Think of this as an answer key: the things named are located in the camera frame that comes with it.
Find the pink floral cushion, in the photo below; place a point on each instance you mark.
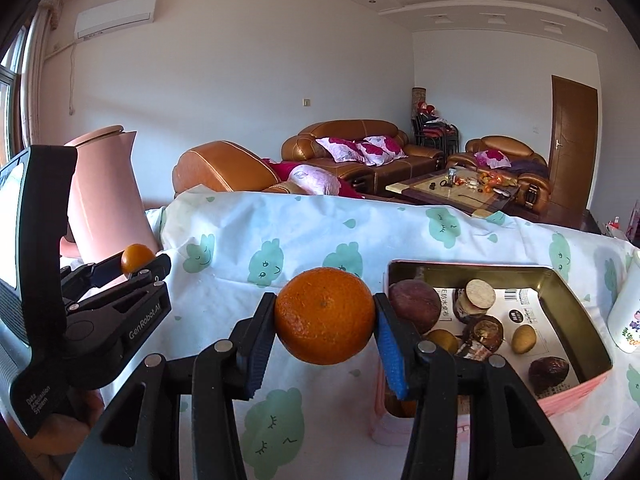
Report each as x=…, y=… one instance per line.
x=380, y=150
x=342, y=150

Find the brown leather three-seat sofa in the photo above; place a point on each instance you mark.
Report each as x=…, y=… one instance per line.
x=372, y=180

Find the small yellow round fruit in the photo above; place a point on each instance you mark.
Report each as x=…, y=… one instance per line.
x=523, y=340

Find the pink floral cushion, left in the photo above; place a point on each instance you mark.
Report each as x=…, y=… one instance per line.
x=342, y=150

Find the black corner rack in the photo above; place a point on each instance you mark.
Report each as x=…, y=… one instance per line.
x=429, y=129

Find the dark wrinkled fruit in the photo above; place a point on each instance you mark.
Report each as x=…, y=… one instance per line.
x=547, y=372

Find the brown leather armchair, near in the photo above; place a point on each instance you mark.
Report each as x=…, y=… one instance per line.
x=223, y=166

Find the orange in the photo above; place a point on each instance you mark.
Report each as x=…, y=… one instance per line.
x=324, y=316
x=135, y=257

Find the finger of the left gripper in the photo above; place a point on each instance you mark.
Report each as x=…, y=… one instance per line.
x=75, y=283
x=158, y=269

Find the brown leather armchair, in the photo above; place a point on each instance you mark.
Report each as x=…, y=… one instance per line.
x=223, y=166
x=513, y=158

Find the person's left hand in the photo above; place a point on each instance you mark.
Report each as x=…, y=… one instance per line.
x=62, y=434

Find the pink Genji tin box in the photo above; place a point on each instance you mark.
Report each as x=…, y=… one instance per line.
x=527, y=314

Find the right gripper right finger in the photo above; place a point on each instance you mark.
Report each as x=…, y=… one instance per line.
x=510, y=436

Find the pink cushion on far armchair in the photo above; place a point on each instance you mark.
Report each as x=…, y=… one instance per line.
x=492, y=159

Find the white air conditioner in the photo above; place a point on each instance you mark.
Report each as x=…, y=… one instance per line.
x=113, y=16

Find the brown leather armchair, far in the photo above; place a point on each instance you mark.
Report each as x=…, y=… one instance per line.
x=513, y=158

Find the brown wooden door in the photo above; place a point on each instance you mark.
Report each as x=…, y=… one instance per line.
x=574, y=139

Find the layered dessert cup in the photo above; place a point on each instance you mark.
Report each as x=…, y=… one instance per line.
x=481, y=338
x=473, y=300

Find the purple passion fruit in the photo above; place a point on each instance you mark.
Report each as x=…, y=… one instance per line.
x=417, y=302

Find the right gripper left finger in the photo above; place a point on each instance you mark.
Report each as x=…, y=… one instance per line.
x=137, y=437

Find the wooden coffee table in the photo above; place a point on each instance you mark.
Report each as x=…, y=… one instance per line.
x=465, y=189

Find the white cartoon pig mug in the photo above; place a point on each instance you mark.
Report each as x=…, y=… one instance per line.
x=623, y=319

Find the pink floral cushion, right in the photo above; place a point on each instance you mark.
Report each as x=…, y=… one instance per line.
x=380, y=150

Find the pink electric kettle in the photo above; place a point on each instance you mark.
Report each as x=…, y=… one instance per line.
x=105, y=210

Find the light pink pillow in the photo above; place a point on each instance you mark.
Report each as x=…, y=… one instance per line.
x=314, y=180

